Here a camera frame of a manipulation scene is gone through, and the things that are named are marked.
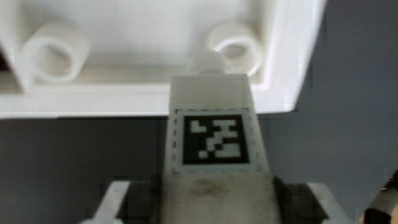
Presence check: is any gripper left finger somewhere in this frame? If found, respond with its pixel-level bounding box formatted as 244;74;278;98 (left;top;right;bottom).
79;179;162;224

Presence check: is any white square tabletop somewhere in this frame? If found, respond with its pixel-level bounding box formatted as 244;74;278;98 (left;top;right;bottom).
0;0;329;119

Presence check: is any white table leg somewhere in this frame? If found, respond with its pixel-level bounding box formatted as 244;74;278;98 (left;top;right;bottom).
161;50;281;224

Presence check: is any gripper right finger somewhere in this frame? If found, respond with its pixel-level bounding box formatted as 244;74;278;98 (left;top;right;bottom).
272;177;356;224

